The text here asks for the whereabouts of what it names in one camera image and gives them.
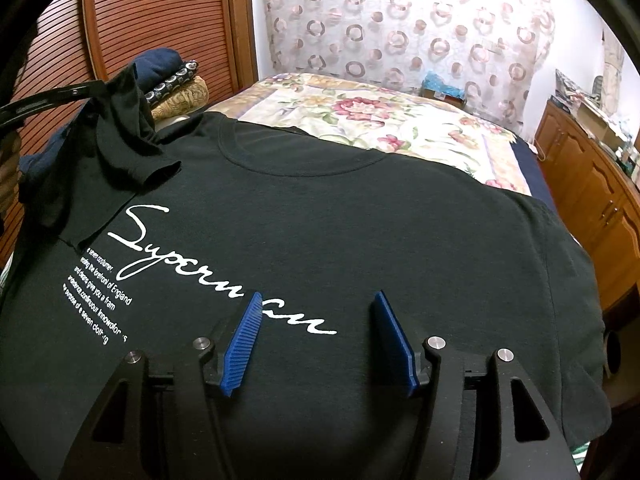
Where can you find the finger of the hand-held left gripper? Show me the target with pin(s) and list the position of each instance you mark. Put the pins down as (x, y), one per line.
(45, 100)

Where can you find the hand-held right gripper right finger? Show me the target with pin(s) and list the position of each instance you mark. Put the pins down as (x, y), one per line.
(392, 345)

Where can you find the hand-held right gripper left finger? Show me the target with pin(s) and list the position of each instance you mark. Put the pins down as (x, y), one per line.
(242, 345)

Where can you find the black printed t-shirt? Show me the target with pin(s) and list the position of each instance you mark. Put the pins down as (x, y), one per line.
(300, 220)

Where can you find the stack of folded clothes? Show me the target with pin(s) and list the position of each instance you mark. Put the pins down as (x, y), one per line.
(182, 100)

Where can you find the navy blue folded cloth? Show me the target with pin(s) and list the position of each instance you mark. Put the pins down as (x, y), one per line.
(162, 67)

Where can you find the wooden louvered wardrobe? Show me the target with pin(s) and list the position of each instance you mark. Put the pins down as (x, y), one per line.
(150, 15)

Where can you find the grey cylinder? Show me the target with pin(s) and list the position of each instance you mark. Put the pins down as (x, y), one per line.
(612, 352)

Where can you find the navy blue bed sheet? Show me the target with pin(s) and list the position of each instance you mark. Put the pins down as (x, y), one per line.
(532, 170)

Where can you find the floral bedspread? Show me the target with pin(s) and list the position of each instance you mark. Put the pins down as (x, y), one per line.
(350, 110)

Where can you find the wooden cabinet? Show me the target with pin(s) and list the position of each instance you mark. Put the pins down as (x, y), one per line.
(580, 170)

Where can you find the blue packet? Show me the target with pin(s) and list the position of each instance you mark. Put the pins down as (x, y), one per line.
(442, 89)

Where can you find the clutter of small household things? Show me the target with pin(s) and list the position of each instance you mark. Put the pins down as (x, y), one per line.
(600, 115)

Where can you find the beige tied curtain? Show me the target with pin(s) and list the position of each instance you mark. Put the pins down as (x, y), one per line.
(614, 65)

